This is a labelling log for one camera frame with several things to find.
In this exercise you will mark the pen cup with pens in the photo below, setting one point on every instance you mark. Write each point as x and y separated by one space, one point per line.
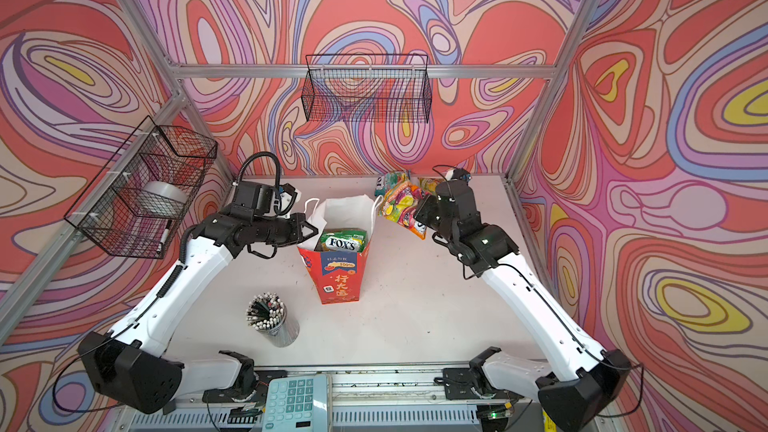
269 315

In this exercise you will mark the white tape roll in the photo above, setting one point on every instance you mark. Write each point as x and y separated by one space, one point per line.
160 199

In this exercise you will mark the yellow green lemon snack bag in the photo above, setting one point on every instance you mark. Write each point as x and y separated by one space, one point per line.
429 184

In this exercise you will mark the black marker in basket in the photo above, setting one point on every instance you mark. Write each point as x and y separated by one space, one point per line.
162 241

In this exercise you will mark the teal calculator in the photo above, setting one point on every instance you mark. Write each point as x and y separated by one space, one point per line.
302 403

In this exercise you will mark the teal mint snack bag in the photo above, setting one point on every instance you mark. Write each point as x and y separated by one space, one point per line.
389 180

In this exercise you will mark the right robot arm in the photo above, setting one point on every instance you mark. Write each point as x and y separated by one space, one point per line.
578 377

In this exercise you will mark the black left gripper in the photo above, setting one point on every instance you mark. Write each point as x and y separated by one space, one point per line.
297 221

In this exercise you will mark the orange snack bag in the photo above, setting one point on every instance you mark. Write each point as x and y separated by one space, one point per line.
400 205

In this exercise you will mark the wire basket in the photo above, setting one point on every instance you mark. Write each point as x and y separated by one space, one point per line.
111 219
367 88

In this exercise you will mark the red white paper bag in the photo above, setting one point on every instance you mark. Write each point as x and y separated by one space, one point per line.
338 276

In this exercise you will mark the back wire basket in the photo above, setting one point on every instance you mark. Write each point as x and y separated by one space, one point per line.
367 88

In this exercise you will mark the left wire basket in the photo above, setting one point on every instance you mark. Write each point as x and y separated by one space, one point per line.
111 219

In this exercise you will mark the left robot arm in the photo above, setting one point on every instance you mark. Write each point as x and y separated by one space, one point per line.
130 363

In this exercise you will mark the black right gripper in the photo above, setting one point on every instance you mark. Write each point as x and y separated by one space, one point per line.
424 207

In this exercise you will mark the green spring tea snack bag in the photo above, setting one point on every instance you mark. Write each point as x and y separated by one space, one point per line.
344 240

